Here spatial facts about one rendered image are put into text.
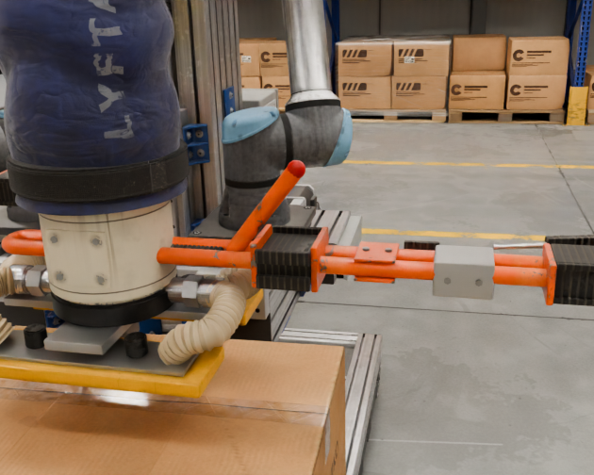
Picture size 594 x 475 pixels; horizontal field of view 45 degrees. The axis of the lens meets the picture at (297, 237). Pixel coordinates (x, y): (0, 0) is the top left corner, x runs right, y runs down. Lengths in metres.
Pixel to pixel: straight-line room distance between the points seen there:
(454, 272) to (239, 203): 0.68
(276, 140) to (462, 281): 0.66
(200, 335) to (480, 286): 0.33
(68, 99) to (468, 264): 0.49
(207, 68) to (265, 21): 7.98
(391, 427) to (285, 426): 1.67
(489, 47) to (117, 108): 7.76
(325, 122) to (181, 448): 0.74
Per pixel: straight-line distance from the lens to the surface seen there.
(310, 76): 1.47
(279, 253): 0.86
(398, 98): 8.03
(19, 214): 1.65
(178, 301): 0.97
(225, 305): 0.89
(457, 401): 2.82
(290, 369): 1.12
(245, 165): 1.42
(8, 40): 0.89
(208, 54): 1.61
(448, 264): 0.85
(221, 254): 0.91
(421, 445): 2.58
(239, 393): 1.07
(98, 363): 0.92
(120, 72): 0.85
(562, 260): 0.86
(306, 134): 1.44
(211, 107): 1.62
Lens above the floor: 1.51
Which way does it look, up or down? 20 degrees down
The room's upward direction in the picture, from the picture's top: 2 degrees counter-clockwise
